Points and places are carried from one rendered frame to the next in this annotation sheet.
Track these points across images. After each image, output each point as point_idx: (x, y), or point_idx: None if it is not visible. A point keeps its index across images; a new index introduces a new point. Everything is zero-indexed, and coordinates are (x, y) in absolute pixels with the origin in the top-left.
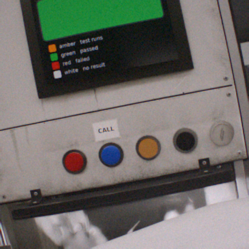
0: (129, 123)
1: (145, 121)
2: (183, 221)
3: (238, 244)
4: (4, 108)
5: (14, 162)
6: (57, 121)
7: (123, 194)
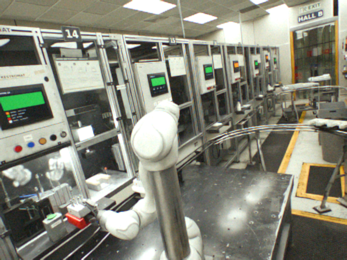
0: (35, 135)
1: (40, 134)
2: (152, 112)
3: (162, 113)
4: None
5: None
6: (10, 137)
7: (39, 154)
